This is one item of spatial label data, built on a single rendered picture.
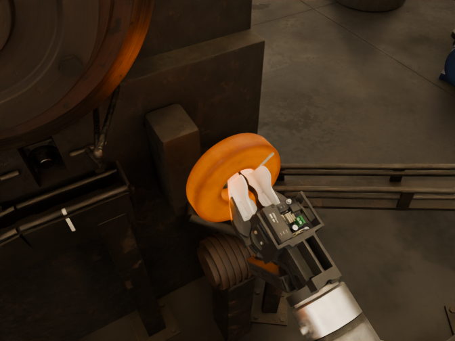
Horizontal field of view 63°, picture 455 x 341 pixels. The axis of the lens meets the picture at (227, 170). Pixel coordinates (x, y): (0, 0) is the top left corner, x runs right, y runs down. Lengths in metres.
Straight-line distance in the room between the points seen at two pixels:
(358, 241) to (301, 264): 1.09
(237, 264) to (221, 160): 0.39
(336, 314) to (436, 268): 1.16
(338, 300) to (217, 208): 0.22
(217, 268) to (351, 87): 1.65
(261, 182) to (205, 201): 0.08
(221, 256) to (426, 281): 0.92
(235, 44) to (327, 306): 0.53
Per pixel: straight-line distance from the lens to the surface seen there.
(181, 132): 0.69
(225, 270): 0.83
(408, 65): 2.61
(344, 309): 0.47
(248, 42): 0.80
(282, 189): 0.75
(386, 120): 2.11
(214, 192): 0.53
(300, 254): 0.48
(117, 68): 0.57
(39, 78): 0.46
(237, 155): 0.51
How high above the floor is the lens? 1.25
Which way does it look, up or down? 48 degrees down
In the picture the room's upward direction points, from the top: straight up
